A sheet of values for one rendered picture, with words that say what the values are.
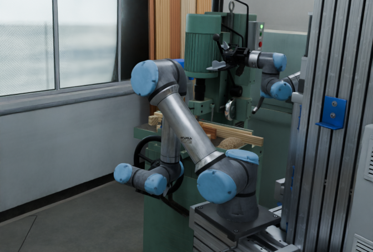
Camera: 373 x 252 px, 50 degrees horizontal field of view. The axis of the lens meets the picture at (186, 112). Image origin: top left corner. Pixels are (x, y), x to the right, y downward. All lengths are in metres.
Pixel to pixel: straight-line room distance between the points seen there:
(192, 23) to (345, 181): 1.06
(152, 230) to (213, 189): 1.08
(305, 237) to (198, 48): 1.00
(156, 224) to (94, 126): 1.38
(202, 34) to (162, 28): 1.66
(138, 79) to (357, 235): 0.82
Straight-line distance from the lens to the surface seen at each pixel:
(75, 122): 3.30
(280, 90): 1.62
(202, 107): 2.08
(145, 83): 1.34
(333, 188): 1.37
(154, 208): 2.25
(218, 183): 1.26
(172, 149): 1.54
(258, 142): 1.98
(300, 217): 1.49
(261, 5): 4.55
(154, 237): 2.34
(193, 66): 2.00
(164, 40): 3.64
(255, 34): 2.23
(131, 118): 3.70
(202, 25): 1.97
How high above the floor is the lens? 1.51
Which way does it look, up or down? 14 degrees down
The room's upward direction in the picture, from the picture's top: 3 degrees clockwise
